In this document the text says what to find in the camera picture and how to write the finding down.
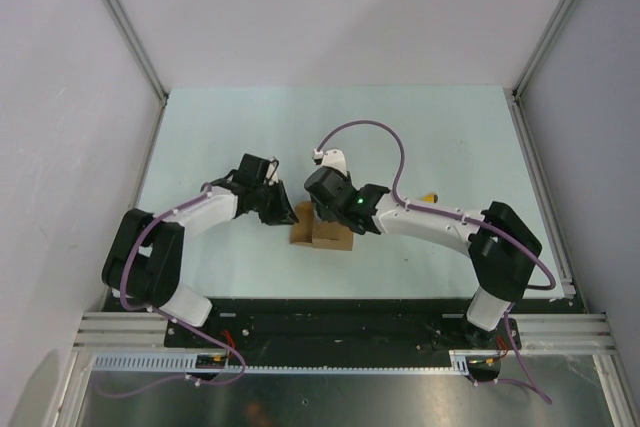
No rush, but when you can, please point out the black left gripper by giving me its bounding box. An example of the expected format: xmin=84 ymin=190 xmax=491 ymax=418
xmin=253 ymin=179 xmax=299 ymax=226

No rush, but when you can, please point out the brown cardboard express box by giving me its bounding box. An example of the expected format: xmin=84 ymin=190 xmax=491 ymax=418
xmin=289 ymin=201 xmax=354 ymax=251

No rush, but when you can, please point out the yellow utility knife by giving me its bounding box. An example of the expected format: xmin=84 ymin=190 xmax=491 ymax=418
xmin=420 ymin=192 xmax=439 ymax=204

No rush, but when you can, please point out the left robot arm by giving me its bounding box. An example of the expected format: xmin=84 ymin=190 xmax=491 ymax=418
xmin=101 ymin=154 xmax=298 ymax=347

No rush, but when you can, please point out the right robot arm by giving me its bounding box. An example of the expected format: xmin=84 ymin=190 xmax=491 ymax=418
xmin=304 ymin=166 xmax=542 ymax=348

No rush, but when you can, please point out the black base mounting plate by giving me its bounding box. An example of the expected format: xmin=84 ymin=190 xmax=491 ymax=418
xmin=102 ymin=296 xmax=586 ymax=368

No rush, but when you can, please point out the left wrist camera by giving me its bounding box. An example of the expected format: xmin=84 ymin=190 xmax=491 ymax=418
xmin=265 ymin=157 xmax=280 ymax=185

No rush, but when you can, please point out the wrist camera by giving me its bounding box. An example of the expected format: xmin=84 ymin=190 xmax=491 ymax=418
xmin=265 ymin=157 xmax=280 ymax=185
xmin=312 ymin=149 xmax=348 ymax=175

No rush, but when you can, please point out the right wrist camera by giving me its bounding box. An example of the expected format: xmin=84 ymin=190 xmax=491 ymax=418
xmin=312 ymin=149 xmax=348 ymax=175

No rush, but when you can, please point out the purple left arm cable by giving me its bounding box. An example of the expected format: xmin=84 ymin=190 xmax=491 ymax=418
xmin=119 ymin=181 xmax=246 ymax=398

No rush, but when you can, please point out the white slotted cable duct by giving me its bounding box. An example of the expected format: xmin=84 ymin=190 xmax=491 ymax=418
xmin=93 ymin=352 xmax=469 ymax=376

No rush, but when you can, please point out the left aluminium corner post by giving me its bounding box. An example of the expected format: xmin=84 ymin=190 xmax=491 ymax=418
xmin=74 ymin=0 xmax=169 ymax=107

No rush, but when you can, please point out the aluminium corner post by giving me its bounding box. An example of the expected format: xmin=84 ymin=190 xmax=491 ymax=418
xmin=74 ymin=0 xmax=169 ymax=107
xmin=509 ymin=0 xmax=609 ymax=103

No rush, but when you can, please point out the right aluminium corner post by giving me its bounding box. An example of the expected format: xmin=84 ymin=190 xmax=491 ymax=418
xmin=509 ymin=0 xmax=609 ymax=103

